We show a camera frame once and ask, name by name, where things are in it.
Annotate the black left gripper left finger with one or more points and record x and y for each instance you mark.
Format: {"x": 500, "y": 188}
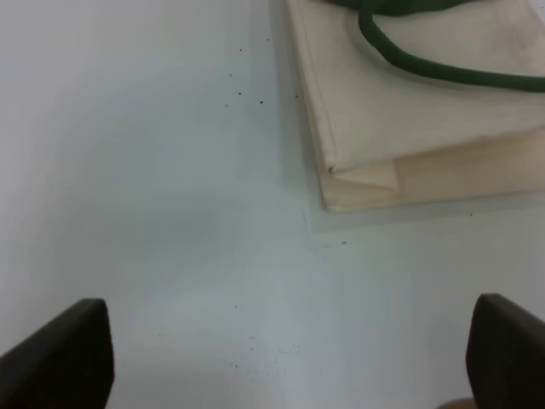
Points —
{"x": 67, "y": 363}

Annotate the white linen bag green handles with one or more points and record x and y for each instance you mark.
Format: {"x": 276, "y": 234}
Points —
{"x": 385, "y": 137}

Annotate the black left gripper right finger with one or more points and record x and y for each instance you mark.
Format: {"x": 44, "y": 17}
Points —
{"x": 505, "y": 355}

